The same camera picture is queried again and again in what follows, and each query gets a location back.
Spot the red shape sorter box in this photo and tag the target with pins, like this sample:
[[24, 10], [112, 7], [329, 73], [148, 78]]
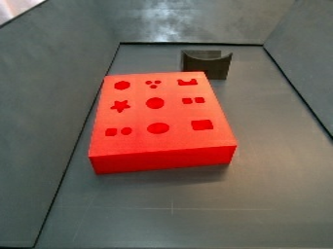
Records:
[[158, 121]]

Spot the black curved cradle stand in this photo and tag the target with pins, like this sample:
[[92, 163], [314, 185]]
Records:
[[211, 62]]

